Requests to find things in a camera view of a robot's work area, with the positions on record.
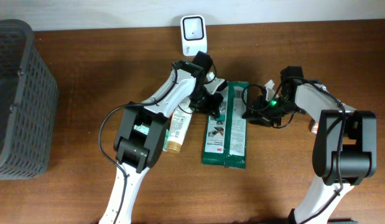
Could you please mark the orange tissue pack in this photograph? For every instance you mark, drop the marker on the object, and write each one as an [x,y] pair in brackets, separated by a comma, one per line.
[314,128]

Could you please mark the white barcode scanner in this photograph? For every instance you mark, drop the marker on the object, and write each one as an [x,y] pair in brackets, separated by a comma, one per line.
[193,34]

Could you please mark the cream lotion tube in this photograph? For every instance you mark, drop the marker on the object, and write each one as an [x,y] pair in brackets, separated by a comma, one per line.
[178,129]

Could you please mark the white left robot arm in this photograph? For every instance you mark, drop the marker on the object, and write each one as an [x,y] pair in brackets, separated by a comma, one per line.
[141,134]

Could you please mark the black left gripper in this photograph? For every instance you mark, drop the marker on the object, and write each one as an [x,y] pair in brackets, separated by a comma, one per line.
[213,107]

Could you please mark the dark grey plastic basket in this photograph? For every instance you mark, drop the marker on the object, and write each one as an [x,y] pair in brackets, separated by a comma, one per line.
[28,104]

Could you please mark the light blue wipes pack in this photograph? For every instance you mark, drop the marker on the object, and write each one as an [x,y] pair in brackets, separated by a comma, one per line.
[145,129]

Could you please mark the green 3M gloves package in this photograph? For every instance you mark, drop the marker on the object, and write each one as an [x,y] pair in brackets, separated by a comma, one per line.
[225,138]

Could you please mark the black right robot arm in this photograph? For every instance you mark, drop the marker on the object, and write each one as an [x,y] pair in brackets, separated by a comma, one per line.
[344,151]

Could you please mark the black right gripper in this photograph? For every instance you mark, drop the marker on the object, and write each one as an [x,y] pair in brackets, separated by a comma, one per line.
[260,116]

